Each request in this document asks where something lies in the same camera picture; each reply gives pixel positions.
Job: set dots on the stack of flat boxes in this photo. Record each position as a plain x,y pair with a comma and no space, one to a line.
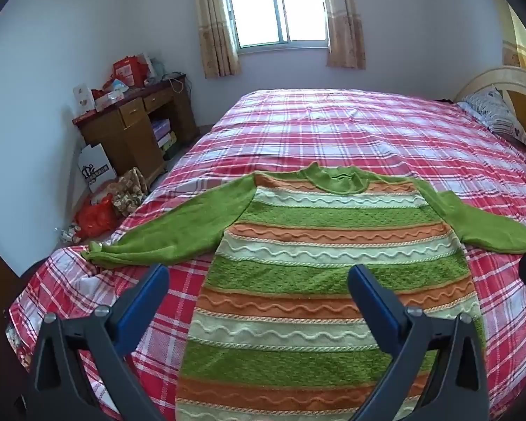
163,133

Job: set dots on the white box with hearts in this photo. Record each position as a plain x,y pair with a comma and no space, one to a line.
83,97

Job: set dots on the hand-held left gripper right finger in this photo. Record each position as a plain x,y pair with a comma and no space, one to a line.
375,302

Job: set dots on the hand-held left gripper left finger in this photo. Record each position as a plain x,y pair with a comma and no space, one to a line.
143,299

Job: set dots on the red gift box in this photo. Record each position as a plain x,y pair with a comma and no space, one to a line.
129,70

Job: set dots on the brown wooden desk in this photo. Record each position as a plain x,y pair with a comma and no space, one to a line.
114,136

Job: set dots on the cream wooden headboard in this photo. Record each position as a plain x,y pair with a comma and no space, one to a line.
524,96

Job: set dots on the gold patterned gift bag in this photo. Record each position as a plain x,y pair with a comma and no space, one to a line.
129,190

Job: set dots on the sliding glass window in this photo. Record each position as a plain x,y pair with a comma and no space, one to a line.
274,6

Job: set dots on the red plaid bed sheet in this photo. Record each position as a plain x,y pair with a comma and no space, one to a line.
333,127

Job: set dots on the yellow curtain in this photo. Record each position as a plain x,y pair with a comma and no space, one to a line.
524,52

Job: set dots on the green orange striped sweater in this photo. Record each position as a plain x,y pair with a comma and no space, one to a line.
324,215

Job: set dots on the striped grey pillow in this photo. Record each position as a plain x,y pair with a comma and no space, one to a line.
493,109

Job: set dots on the red plastic bag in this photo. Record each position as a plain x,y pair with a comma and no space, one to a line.
95,219

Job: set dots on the beige patterned curtain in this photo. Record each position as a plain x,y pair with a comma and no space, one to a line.
214,30
344,26

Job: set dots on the white paper shopping bag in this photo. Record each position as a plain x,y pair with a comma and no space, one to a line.
95,166

